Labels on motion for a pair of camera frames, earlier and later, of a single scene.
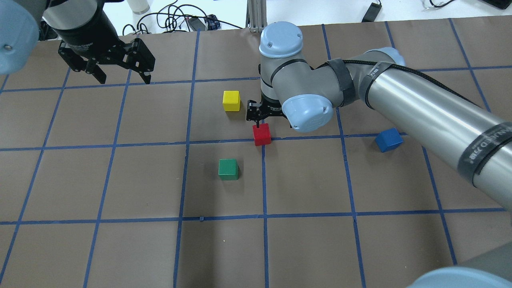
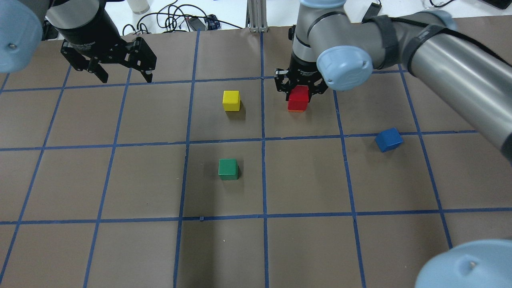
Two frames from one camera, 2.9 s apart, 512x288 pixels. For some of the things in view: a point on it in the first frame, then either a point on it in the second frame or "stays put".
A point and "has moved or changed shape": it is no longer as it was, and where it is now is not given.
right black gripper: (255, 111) → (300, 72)
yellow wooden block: (231, 101) stays put
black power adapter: (372, 13) stays put
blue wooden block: (389, 140) stays put
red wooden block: (262, 135) has moved or changed shape
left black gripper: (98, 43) stays put
